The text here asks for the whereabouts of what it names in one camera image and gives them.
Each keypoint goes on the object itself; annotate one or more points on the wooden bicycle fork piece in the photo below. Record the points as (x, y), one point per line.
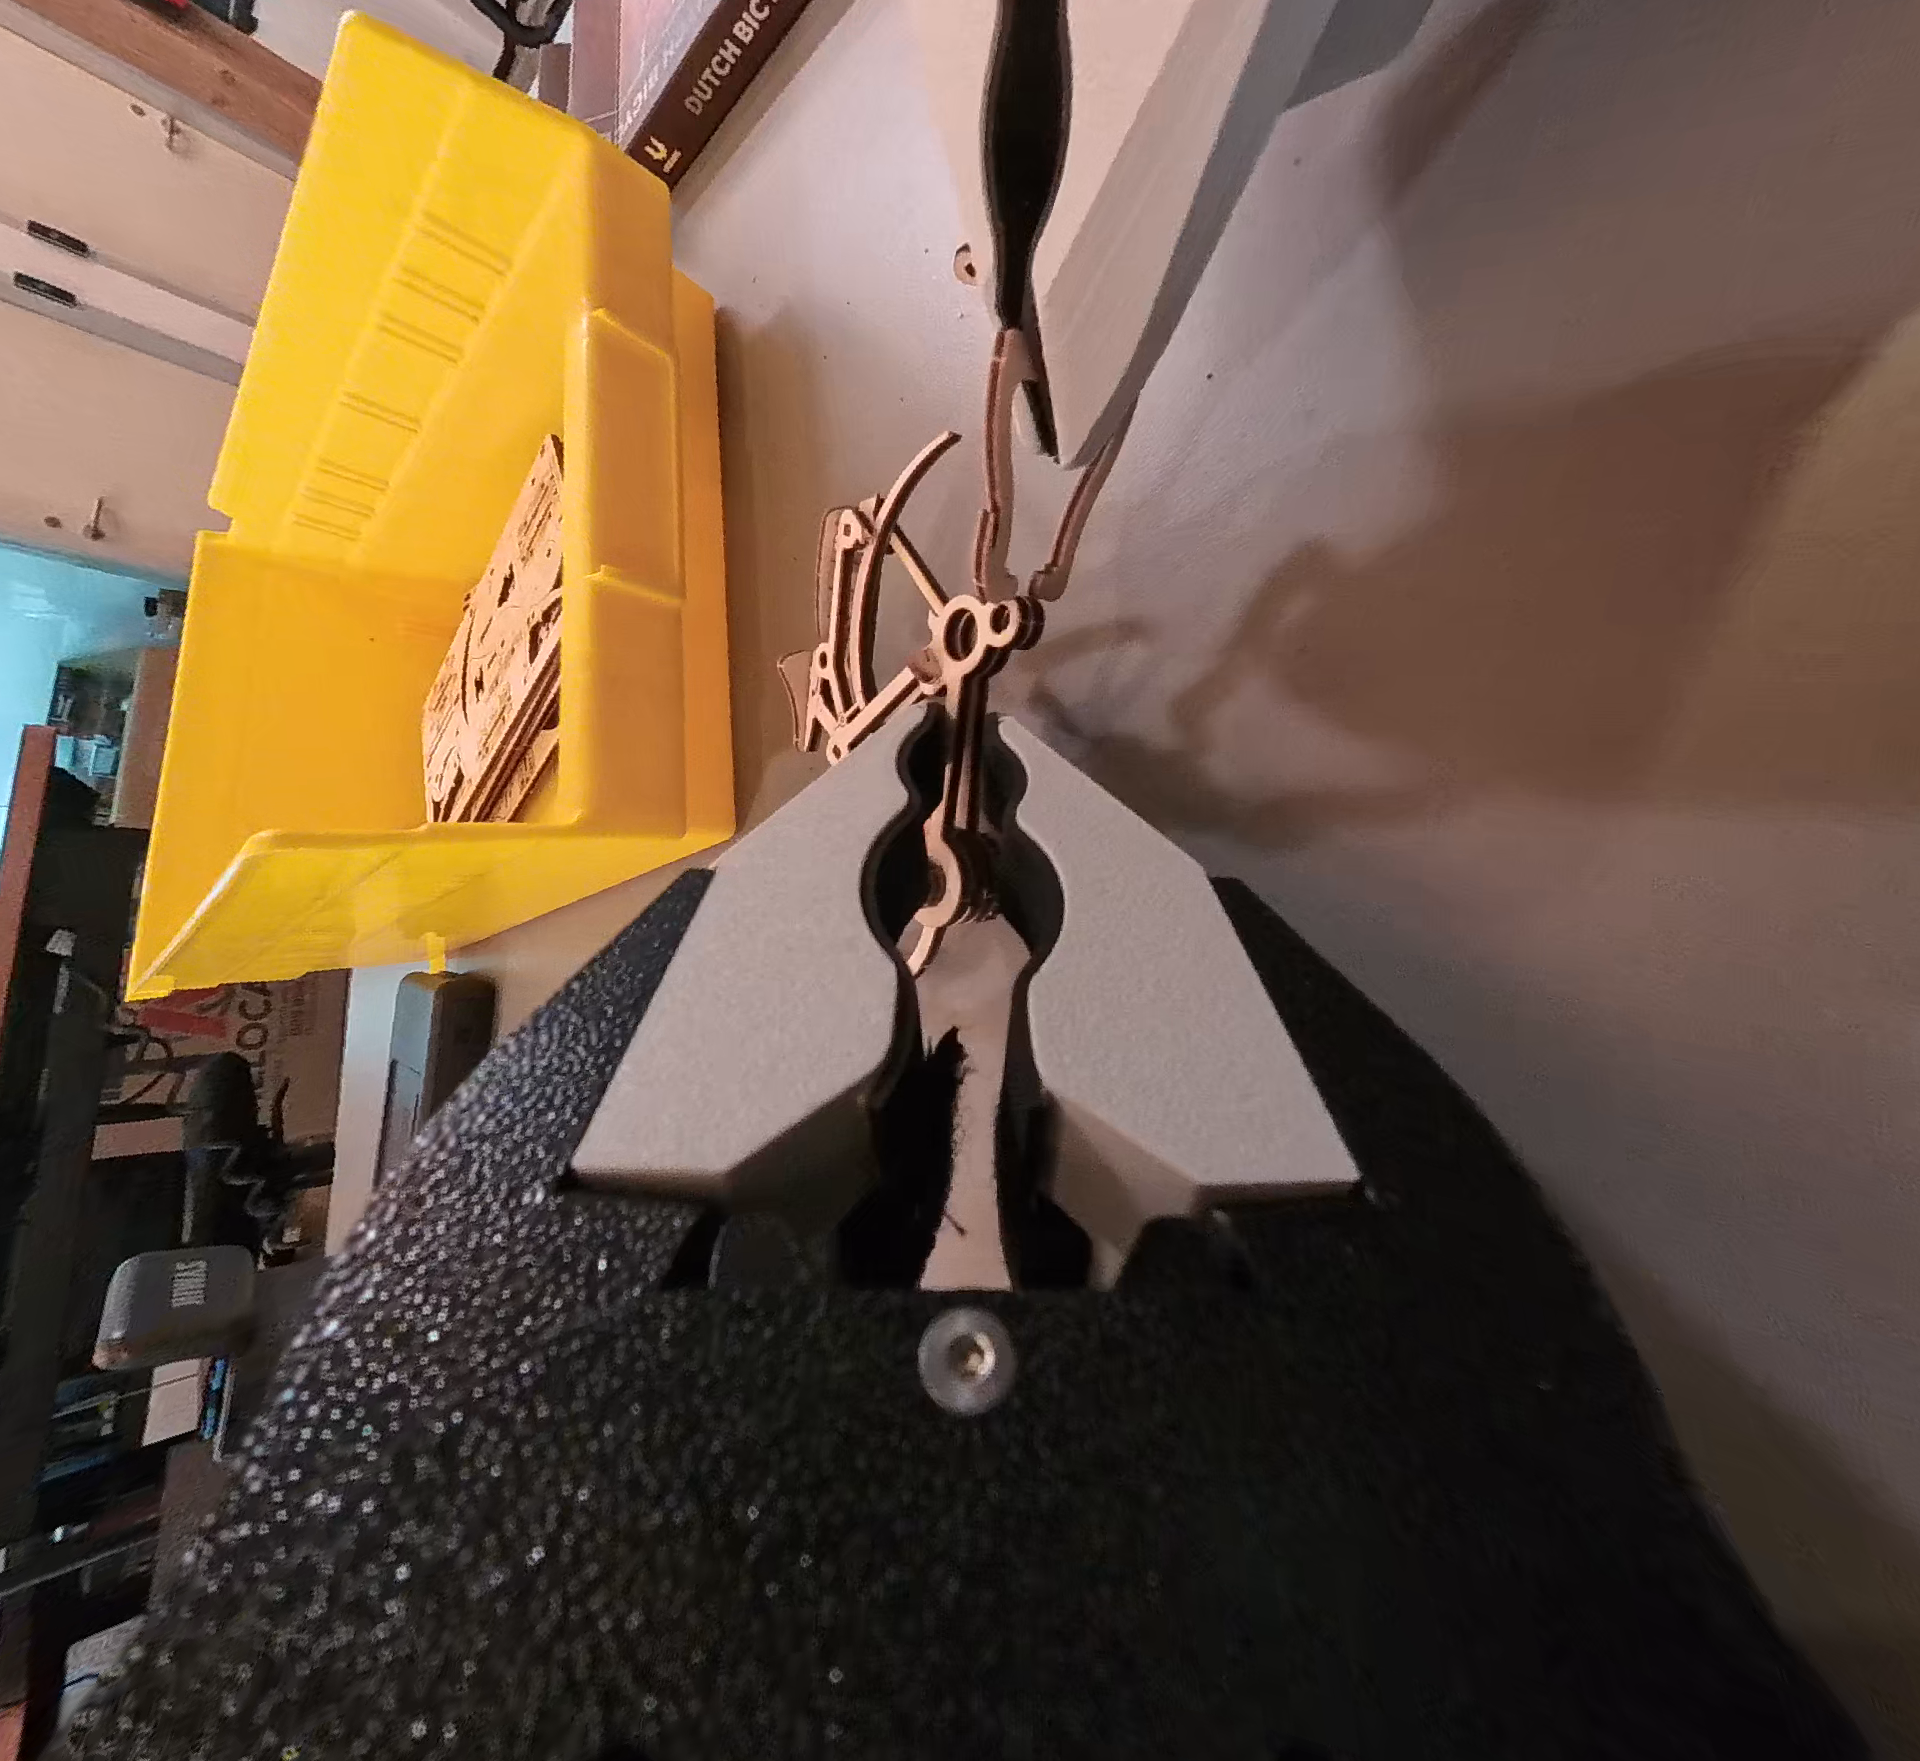
(995, 471)

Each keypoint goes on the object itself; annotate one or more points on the wooden beam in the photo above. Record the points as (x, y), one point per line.
(225, 89)

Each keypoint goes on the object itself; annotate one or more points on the stack of wooden puzzle sheets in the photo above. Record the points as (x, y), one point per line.
(504, 651)

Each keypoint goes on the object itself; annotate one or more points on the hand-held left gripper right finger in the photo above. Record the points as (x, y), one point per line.
(1186, 1028)

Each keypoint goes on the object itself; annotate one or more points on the dark grey block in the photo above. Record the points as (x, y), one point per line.
(442, 1065)

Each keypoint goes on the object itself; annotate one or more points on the printed cardboard box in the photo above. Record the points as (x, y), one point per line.
(285, 1058)

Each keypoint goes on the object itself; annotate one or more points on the yellow plastic bin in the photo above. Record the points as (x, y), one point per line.
(390, 335)

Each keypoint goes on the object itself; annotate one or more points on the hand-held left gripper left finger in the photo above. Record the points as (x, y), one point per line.
(719, 1011)

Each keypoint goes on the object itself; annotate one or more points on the plain cardboard boxes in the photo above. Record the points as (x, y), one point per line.
(147, 742)

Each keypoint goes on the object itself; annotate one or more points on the wooden bicycle frame assembly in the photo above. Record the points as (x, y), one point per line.
(961, 771)

